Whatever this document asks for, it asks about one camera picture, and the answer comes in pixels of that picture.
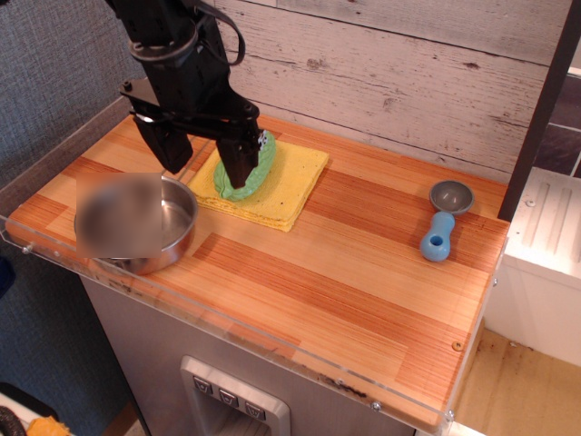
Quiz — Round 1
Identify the blue and grey spoon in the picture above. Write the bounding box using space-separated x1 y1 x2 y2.
419 180 475 262

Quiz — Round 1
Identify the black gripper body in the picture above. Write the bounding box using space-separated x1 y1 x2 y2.
121 40 262 143

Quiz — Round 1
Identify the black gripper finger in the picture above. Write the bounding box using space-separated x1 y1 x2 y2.
133 114 192 174
217 139 260 189

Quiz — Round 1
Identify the silver metal pot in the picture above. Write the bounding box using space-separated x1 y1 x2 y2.
74 172 199 275

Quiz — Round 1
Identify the green toy bitter gourd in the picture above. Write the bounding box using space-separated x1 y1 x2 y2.
213 130 276 202

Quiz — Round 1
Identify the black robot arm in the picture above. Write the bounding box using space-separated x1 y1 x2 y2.
109 1 262 188

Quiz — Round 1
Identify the silver dispenser panel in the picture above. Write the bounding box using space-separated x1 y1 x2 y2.
180 355 291 435

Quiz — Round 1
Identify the yellow object at corner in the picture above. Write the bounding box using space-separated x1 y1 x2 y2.
26 416 72 436

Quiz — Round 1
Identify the yellow folded cloth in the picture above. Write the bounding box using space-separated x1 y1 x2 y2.
188 140 329 232

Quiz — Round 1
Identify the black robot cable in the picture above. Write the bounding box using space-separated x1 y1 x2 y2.
194 0 247 67

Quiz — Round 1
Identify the dark right frame post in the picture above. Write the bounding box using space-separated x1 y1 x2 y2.
497 0 580 222

